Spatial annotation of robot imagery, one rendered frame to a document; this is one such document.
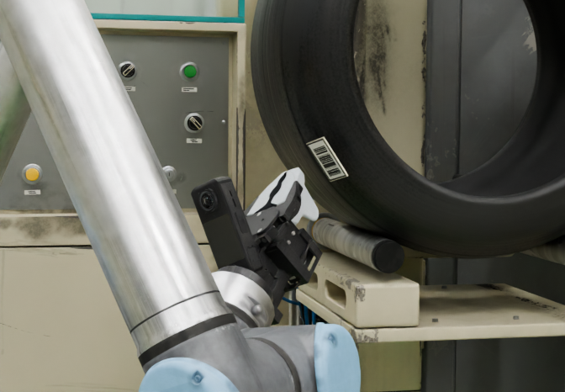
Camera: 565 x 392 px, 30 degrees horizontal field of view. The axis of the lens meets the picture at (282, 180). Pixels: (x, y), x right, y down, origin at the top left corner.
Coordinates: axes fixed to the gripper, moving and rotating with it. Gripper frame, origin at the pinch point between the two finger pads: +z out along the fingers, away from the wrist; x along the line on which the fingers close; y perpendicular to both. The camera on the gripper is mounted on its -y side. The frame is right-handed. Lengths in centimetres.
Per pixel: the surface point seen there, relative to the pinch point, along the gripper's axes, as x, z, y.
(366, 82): -15, 47, 13
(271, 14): -3.0, 20.8, -12.6
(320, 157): -1.5, 8.3, 3.8
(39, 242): -80, 24, 6
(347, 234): -11.3, 14.5, 19.9
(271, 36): -3.5, 18.4, -10.7
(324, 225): -21.6, 23.6, 22.4
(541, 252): 8.4, 22.7, 38.5
